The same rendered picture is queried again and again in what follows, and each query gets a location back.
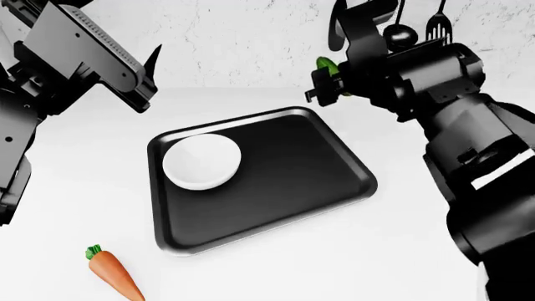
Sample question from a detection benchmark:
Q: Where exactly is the black broad right gripper finger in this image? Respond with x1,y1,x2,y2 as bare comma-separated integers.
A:
310,66,345,106

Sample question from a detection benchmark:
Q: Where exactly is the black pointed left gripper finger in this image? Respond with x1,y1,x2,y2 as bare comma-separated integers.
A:
143,43,164,95

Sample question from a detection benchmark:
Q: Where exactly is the black blunt left gripper finger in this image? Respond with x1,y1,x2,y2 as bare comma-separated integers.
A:
99,80,159,115

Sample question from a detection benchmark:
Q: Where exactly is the green vegetable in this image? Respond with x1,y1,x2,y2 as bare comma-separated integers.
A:
315,55,353,98

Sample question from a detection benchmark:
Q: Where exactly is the white round bowl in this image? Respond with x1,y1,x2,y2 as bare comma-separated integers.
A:
161,133,243,191

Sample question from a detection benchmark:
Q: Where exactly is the black rectangular tray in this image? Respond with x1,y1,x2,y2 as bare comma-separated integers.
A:
146,105,380,258

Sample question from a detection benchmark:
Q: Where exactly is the black hanging kitchen utensil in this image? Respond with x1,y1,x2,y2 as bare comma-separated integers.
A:
328,0,349,53

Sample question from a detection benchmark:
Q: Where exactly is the black hanging ladle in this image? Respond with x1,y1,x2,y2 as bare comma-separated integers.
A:
382,0,420,54

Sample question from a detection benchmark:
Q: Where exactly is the black slotted spatula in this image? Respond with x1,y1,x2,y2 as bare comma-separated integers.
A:
425,0,454,45

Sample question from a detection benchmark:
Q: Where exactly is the orange carrot with green top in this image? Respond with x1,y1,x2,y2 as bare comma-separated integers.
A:
84,243,146,301

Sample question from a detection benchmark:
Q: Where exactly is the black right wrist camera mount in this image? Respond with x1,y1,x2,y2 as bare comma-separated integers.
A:
336,0,399,69

